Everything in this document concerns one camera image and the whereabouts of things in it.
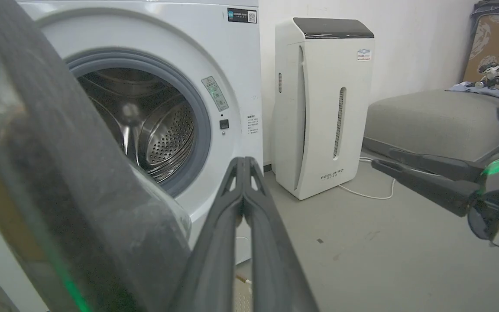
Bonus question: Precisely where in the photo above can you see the dark round washing machine door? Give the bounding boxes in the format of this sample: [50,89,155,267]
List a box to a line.
[0,0,192,312]

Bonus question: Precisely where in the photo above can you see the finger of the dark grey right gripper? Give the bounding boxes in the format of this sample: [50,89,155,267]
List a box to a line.
[388,149,488,182]
[371,159,480,217]

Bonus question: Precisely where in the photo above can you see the black label sticker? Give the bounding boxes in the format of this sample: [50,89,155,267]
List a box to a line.
[227,8,258,24]

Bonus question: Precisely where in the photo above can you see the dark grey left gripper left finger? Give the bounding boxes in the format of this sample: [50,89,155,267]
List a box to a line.
[169,157,245,312]

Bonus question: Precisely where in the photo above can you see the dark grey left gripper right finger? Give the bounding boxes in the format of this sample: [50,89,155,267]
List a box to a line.
[244,157,319,312]

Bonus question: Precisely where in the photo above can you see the brown patterned cushion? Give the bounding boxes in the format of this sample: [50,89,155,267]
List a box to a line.
[462,0,499,84]

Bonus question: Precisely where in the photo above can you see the white power cable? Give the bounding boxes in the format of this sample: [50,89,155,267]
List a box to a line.
[338,157,396,200]

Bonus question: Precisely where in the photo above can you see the stainless steel washer drum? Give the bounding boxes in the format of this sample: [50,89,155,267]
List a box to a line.
[78,67,196,182]

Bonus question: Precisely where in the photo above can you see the grey cushion mattress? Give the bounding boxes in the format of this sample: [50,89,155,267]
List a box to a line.
[362,89,499,163]

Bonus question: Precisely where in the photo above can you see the white front-load washing machine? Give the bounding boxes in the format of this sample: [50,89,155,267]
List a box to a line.
[0,0,264,312]

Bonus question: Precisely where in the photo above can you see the grey rubber door gasket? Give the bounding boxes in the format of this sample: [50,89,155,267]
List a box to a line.
[65,49,212,198]

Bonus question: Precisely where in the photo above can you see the green warning sticker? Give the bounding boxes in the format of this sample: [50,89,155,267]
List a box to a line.
[201,76,229,112]

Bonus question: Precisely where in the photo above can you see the blue clothing item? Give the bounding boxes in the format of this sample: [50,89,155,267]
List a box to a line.
[447,81,499,104]

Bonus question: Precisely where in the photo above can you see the white tall air purifier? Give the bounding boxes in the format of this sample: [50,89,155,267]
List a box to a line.
[271,17,376,201]

